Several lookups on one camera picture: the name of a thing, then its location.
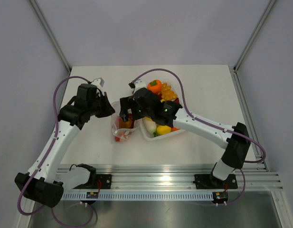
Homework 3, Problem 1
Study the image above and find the white plastic food tray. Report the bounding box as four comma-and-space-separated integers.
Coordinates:
132, 82, 184, 141

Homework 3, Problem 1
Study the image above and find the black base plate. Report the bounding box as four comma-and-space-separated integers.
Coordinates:
74, 174, 113, 190
193, 174, 238, 190

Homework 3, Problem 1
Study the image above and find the white slotted cable duct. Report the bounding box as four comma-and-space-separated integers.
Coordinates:
61, 191, 213, 201

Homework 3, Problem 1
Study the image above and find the right small circuit board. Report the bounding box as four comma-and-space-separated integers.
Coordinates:
213, 191, 228, 202

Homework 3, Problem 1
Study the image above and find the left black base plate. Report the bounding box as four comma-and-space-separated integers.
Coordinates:
74, 174, 113, 190

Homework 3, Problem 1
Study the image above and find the dark red fig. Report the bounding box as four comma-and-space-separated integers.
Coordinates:
174, 98, 180, 104

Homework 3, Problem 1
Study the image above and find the yellow lemon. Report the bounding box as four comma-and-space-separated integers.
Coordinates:
156, 125, 171, 135

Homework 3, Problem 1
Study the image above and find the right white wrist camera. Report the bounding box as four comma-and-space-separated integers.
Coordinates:
129, 80, 147, 94

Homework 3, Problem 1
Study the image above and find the orange persimmon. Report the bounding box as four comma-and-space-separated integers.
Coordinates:
147, 80, 162, 94

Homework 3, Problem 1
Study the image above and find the aluminium mounting rail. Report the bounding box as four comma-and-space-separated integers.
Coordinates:
56, 154, 284, 190

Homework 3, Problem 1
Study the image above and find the aluminium frame post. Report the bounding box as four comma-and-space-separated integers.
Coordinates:
28, 0, 72, 74
233, 0, 278, 73

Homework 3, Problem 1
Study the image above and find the clear zip top bag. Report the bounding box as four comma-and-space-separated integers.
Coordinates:
110, 101, 142, 142

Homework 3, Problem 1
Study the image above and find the left aluminium frame post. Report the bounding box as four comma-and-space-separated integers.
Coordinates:
28, 0, 72, 74

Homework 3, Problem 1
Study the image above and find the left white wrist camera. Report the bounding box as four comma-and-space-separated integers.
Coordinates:
91, 77, 104, 89

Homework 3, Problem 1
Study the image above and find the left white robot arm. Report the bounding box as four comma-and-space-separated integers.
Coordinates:
15, 78, 115, 208

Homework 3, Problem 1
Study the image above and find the left small circuit board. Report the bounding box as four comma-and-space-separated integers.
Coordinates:
86, 191, 99, 199

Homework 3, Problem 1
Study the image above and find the brown kiwi fruit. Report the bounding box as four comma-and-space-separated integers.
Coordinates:
120, 118, 133, 129

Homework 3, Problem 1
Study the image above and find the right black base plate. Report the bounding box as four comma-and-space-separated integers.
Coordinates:
193, 174, 238, 190

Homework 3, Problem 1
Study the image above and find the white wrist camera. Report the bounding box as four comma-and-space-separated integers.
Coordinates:
129, 80, 147, 94
91, 77, 104, 89

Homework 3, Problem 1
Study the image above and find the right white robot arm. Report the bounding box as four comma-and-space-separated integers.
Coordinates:
119, 87, 251, 188

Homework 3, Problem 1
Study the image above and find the right aluminium frame post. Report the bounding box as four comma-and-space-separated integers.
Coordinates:
233, 0, 278, 73

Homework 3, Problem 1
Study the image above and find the orange tangerine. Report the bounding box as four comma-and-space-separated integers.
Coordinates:
171, 127, 179, 132

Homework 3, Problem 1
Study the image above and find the small circuit board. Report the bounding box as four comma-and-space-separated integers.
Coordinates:
213, 191, 228, 202
86, 191, 99, 199

